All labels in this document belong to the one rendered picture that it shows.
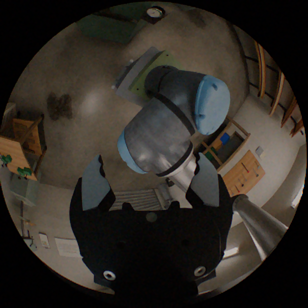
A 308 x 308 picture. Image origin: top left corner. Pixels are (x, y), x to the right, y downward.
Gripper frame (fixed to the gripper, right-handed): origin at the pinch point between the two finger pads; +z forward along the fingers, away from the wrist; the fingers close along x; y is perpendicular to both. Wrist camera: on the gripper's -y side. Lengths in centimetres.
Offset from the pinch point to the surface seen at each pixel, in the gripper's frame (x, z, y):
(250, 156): 274, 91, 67
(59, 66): -84, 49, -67
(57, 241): -191, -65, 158
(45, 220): -226, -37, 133
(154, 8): 1.4, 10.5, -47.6
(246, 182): 257, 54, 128
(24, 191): -184, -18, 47
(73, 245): -161, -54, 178
